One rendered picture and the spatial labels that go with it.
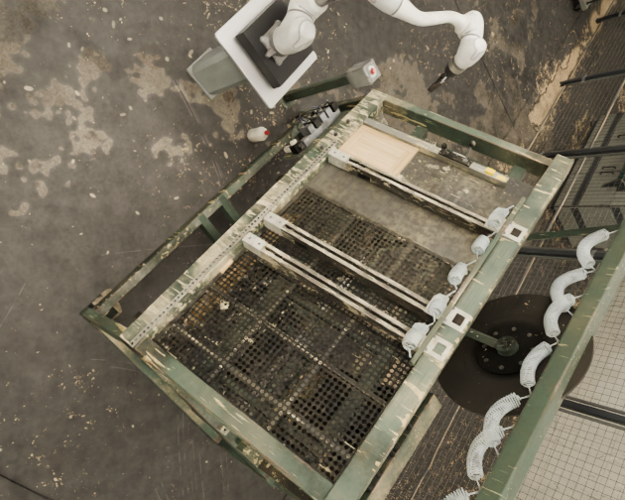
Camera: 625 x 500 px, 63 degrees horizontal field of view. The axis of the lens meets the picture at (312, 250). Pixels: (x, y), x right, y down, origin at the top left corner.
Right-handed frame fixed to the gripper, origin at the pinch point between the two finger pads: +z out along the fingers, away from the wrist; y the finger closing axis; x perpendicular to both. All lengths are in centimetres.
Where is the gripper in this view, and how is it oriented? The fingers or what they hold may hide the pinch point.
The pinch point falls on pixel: (433, 86)
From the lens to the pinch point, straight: 303.5
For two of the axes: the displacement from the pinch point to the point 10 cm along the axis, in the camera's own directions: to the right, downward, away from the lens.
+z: -3.4, 2.1, 9.2
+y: 5.2, -7.7, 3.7
